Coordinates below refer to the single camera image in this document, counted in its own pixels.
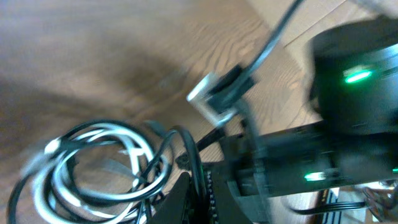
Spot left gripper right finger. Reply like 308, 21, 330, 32
205, 170, 252, 224

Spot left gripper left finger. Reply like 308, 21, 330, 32
154, 172, 194, 224

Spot black usb cable thick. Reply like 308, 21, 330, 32
34, 120, 208, 223

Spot white usb cable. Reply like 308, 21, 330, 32
21, 123, 172, 224

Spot black usb cable thin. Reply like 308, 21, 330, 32
6, 119, 222, 224

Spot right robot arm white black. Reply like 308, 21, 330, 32
215, 17, 397, 223

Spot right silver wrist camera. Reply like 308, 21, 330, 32
185, 64, 256, 128

